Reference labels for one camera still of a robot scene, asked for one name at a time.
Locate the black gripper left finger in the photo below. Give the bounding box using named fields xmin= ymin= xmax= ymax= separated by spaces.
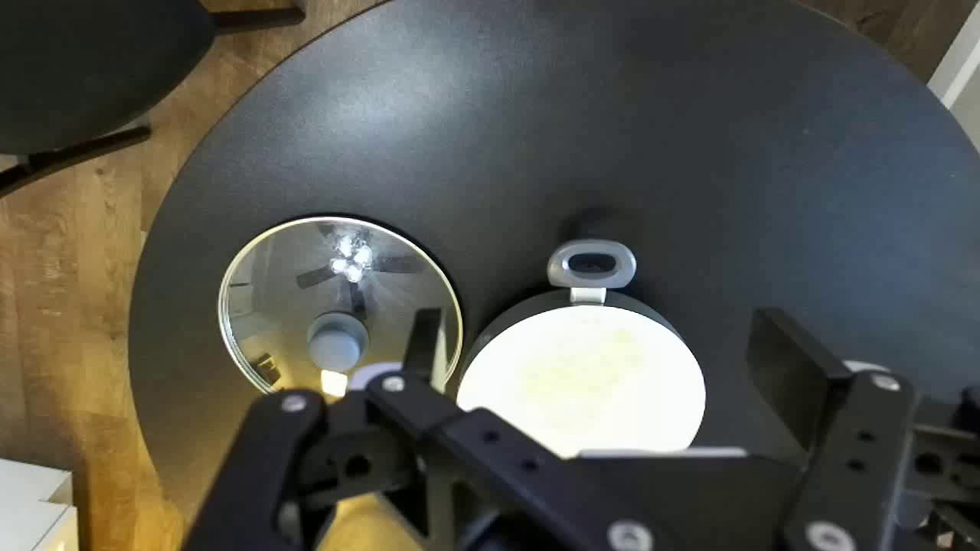
xmin=183 ymin=393 xmax=334 ymax=551

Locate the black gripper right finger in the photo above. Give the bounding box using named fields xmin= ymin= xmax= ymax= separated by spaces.
xmin=746 ymin=310 xmax=916 ymax=551

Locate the round black table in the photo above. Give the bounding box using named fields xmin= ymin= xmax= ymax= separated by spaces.
xmin=130 ymin=0 xmax=980 ymax=512

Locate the black chair by window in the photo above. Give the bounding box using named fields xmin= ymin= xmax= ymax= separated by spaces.
xmin=0 ymin=0 xmax=213 ymax=192

